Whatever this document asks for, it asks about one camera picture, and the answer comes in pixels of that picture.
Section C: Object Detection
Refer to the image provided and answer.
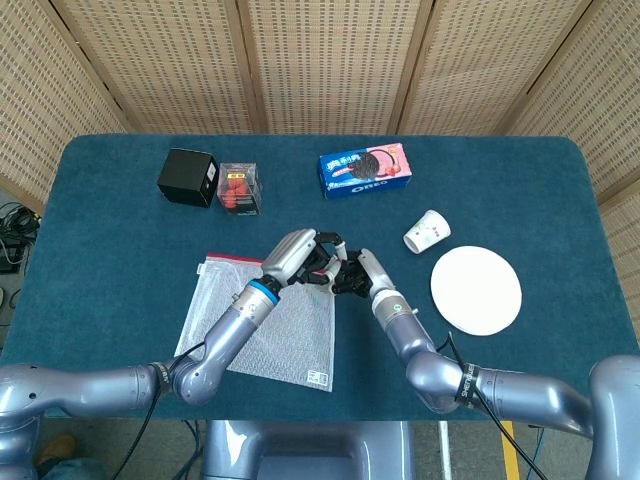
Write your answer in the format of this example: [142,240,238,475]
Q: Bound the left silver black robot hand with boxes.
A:
[260,227,349,292]

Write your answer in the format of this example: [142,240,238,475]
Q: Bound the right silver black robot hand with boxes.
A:
[329,248,399,300]

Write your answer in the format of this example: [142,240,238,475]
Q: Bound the clear zipper pouch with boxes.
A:
[173,253,335,394]

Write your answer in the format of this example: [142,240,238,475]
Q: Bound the white printed paper cup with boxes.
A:
[402,209,452,256]

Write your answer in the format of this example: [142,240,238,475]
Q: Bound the clear box with red items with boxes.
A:
[215,161,264,217]

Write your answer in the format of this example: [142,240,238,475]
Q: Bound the white round paper plate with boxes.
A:
[430,245,524,337]

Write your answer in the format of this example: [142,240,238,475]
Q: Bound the blue Oreo cookie box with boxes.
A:
[318,142,413,201]

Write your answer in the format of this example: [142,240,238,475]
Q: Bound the black cube box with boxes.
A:
[156,147,220,209]

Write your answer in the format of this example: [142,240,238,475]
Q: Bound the grey-blue robot torso base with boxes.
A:
[199,419,416,480]

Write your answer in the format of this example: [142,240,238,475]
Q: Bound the white table leg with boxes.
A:
[437,420,454,480]

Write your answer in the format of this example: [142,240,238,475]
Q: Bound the woven wooden folding screen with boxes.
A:
[0,0,640,326]

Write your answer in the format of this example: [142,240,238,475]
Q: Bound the black floor device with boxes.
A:
[0,239,24,274]

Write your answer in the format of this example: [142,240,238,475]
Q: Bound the brown shoe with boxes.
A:
[37,433,79,467]

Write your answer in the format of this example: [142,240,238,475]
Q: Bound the blue jeans leg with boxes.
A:
[34,457,109,480]

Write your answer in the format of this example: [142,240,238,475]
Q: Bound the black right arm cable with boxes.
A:
[444,335,549,480]

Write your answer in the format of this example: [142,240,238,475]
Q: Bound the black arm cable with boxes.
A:
[444,335,549,480]
[102,339,209,480]

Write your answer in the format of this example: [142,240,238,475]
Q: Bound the blue and black cable bundle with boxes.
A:
[177,419,205,480]

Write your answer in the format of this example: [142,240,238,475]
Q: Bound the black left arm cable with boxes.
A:
[102,339,209,480]

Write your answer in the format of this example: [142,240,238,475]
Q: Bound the thin blue cable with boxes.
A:
[528,427,547,480]

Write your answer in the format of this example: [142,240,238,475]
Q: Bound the tangled black floor cables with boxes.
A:
[0,199,42,251]

